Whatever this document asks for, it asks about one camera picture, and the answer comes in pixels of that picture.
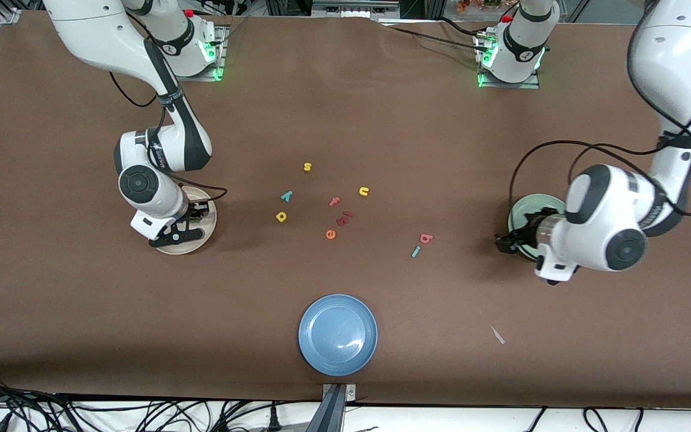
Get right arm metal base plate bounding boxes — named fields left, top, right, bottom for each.
left=161, top=24, right=227, bottom=82

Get black hanging cable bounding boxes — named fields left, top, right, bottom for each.
left=582, top=407, right=609, bottom=432
left=525, top=407, right=549, bottom=432

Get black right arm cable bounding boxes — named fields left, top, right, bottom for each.
left=109, top=71, right=228, bottom=203

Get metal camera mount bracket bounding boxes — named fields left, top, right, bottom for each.
left=320, top=383, right=358, bottom=432

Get black base cable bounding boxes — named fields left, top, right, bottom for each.
left=435, top=17, right=487, bottom=38
left=389, top=25, right=487, bottom=53

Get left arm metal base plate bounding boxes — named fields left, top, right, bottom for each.
left=476, top=30, right=542, bottom=89

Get blue plate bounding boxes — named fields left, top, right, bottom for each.
left=298, top=293, right=378, bottom=377

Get orange artificial flowers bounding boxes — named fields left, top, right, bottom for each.
left=456, top=0, right=502, bottom=13

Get brown table cover sheet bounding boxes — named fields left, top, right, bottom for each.
left=0, top=11, right=691, bottom=410

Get beige brown plate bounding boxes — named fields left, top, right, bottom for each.
left=152, top=186, right=218, bottom=256

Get grey metal box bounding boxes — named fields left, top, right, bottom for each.
left=311, top=0, right=401, bottom=17

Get pale green plate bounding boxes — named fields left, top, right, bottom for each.
left=507, top=193, right=568, bottom=262

